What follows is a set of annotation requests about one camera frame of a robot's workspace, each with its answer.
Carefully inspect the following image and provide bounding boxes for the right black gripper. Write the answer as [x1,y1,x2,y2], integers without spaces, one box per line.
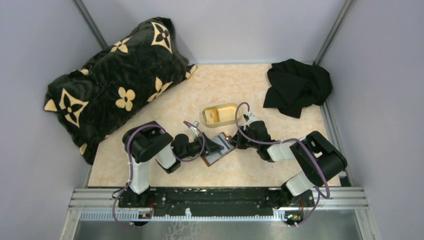
[228,126,260,150]

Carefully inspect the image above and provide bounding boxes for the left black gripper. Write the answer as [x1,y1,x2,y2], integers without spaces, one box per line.
[179,131,225,160]

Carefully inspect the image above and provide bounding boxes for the brown leather card holder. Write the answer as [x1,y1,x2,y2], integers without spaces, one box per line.
[201,132,235,167]

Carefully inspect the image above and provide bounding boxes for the beige oval tray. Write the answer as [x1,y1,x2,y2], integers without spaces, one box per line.
[201,102,241,128]

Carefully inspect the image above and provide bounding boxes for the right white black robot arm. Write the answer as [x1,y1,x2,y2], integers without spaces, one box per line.
[230,120,348,206]

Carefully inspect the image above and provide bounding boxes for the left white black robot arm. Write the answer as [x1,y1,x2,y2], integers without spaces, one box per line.
[122,121,224,207]

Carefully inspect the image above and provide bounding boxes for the crumpled black cloth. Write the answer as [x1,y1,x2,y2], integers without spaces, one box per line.
[263,59,333,119]

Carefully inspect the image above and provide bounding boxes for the black floral plush pillow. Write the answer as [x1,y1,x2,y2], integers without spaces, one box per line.
[43,17,197,165]

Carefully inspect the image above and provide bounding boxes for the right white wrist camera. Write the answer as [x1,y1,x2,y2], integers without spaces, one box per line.
[243,112,258,126]

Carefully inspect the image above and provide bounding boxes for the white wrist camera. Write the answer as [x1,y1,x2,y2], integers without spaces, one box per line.
[243,112,258,126]
[190,121,200,131]

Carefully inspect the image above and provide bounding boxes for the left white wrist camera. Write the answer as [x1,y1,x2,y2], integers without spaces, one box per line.
[190,121,200,131]

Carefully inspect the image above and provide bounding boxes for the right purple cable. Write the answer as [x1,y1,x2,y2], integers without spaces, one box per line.
[234,101,331,227]

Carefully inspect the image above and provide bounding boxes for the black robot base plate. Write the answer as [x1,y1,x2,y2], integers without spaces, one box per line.
[118,187,315,217]

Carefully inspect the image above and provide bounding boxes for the white toothed cable rail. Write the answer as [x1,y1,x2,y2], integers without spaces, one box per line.
[79,208,288,223]

